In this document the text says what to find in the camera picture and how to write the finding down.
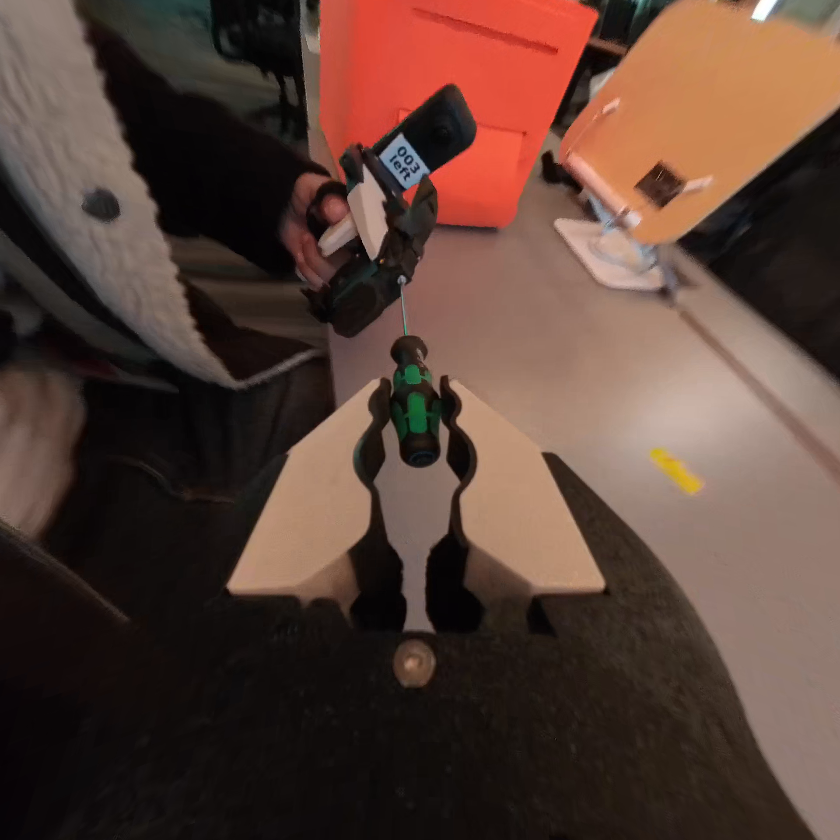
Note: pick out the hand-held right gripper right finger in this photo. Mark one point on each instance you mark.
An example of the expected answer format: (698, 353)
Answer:
(525, 525)

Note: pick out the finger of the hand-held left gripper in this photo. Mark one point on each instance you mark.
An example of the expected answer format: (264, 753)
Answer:
(369, 216)

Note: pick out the yellow tape strip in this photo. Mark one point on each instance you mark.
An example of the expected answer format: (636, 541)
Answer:
(676, 471)

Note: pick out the grey desk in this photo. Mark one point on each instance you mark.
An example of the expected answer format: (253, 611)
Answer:
(590, 407)

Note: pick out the orange fabric bag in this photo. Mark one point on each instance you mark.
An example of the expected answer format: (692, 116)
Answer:
(459, 79)

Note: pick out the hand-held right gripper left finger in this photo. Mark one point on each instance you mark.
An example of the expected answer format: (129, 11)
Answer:
(302, 525)

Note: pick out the white stand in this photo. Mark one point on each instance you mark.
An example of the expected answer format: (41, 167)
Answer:
(617, 249)

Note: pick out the person's left hand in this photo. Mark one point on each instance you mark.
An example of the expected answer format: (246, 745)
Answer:
(308, 243)

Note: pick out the tilted wooden board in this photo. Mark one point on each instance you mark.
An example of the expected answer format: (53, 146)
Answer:
(695, 118)

